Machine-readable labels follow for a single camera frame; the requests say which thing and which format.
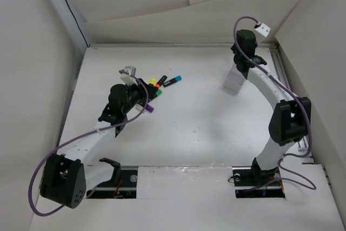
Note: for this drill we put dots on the blue highlighter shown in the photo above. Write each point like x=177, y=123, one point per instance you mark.
x=172, y=81

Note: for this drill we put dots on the white divided pen holder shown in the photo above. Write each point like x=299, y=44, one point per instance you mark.
x=234, y=80

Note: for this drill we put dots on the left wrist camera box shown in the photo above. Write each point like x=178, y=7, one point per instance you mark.
x=127, y=75

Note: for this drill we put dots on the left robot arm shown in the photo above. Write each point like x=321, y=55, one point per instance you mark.
x=68, y=176

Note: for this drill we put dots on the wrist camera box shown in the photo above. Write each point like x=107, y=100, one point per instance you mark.
x=127, y=75
x=262, y=29

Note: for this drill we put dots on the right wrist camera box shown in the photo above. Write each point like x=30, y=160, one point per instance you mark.
x=262, y=29

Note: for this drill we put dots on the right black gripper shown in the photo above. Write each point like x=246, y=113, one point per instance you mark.
x=233, y=48

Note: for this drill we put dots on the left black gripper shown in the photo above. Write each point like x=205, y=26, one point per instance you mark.
x=140, y=89

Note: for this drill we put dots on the yellow highlighter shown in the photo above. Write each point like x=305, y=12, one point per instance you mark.
x=152, y=82

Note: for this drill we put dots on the orange highlighter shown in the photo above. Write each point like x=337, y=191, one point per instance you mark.
x=161, y=81

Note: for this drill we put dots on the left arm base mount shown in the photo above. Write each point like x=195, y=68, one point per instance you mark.
x=122, y=185

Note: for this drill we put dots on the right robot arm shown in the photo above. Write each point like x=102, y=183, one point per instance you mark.
x=290, y=120

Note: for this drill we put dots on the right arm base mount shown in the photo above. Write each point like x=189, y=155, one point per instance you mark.
x=253, y=182

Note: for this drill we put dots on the purple highlighter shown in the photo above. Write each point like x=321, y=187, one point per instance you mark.
x=149, y=108

